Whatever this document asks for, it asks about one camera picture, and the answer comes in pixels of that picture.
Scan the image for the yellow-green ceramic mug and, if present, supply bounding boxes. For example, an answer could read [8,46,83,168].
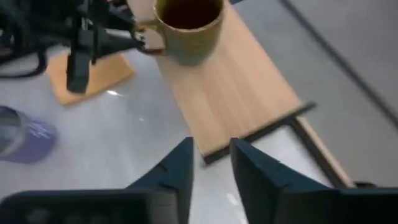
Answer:
[133,0,225,67]

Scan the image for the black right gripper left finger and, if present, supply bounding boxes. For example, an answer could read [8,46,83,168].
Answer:
[124,136,195,224]

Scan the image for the yellow sponge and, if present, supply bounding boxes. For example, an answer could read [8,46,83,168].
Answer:
[45,51,136,106]

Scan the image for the purple tumbler with steel rim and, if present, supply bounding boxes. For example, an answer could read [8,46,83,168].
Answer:
[0,105,58,165]

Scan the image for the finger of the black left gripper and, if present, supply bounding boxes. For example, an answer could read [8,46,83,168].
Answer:
[104,32,146,55]
[104,0,138,32]

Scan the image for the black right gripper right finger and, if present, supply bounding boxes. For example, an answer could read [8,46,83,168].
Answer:
[229,138,340,224]

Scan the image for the light wooden board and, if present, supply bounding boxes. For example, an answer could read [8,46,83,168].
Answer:
[126,0,357,189]

